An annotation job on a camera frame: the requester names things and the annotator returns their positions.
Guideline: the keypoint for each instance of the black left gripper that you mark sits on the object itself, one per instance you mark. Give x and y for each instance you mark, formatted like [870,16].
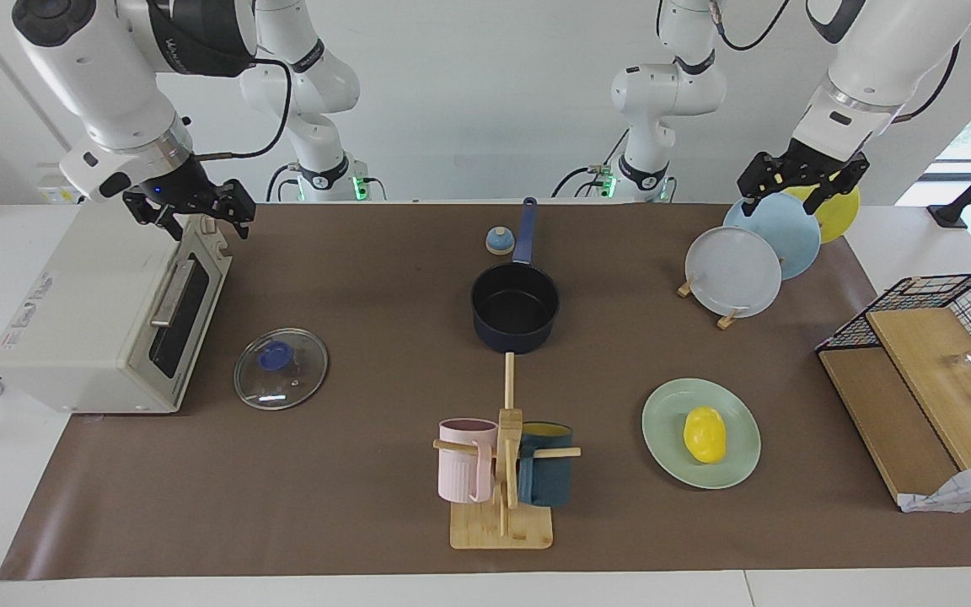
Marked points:
[810,160]

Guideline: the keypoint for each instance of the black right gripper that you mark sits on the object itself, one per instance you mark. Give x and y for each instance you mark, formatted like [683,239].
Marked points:
[178,190]

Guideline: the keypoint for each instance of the glass lid with blue knob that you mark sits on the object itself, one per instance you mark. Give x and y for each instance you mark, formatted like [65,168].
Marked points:
[300,379]

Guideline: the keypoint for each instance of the yellow lemon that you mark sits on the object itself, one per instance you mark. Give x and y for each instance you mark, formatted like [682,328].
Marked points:
[705,434]

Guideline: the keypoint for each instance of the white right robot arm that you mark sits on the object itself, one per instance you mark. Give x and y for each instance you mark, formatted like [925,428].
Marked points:
[106,76]

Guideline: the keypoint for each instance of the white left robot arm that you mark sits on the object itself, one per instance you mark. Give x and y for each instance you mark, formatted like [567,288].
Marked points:
[873,59]

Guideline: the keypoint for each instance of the yellow plate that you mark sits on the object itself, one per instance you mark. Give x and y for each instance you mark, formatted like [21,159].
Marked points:
[839,219]

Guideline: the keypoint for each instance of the light blue plate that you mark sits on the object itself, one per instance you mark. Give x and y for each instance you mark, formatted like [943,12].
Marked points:
[789,236]

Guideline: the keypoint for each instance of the grey plate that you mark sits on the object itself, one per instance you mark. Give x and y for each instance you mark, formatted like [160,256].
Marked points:
[730,270]

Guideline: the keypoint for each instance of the wooden plate rack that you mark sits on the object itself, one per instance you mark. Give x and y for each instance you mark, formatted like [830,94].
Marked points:
[727,320]

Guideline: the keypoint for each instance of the light green plate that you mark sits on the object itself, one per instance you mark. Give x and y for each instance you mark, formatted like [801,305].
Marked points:
[671,438]

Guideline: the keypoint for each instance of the white power outlet box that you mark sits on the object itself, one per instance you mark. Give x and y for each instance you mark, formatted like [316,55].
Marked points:
[56,192]

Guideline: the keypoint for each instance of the beige toaster oven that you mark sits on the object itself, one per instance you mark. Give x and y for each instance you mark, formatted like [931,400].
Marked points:
[81,320]

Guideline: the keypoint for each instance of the brown table mat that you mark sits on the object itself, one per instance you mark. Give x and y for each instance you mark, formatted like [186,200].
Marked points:
[367,472]

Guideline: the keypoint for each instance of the pink ribbed mug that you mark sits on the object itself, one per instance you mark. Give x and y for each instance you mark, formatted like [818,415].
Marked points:
[460,472]

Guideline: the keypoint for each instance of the dark teal mug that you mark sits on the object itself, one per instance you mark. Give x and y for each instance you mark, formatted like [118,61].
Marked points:
[549,480]

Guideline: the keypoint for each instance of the wooden mug tree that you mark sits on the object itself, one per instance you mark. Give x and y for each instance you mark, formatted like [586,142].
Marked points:
[502,527]

